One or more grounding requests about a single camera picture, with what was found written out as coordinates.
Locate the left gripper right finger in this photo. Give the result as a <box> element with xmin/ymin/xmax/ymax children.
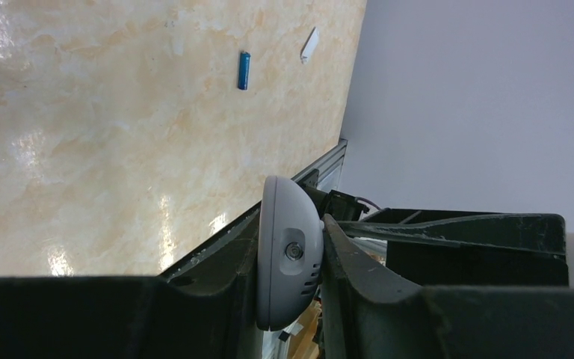
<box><xmin>321</xmin><ymin>209</ymin><xmax>574</xmax><ymax>358</ymax></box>

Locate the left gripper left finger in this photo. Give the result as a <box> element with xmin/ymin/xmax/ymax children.
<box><xmin>0</xmin><ymin>206</ymin><xmax>262</xmax><ymax>358</ymax></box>

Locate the white remote control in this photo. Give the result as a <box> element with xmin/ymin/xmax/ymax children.
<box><xmin>256</xmin><ymin>176</ymin><xmax>324</xmax><ymax>331</ymax></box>

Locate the white battery cover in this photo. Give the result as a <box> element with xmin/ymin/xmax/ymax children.
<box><xmin>300</xmin><ymin>27</ymin><xmax>319</xmax><ymax>64</ymax></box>

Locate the blue AAA battery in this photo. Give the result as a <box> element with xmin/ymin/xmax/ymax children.
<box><xmin>237</xmin><ymin>52</ymin><xmax>251</xmax><ymax>90</ymax></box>

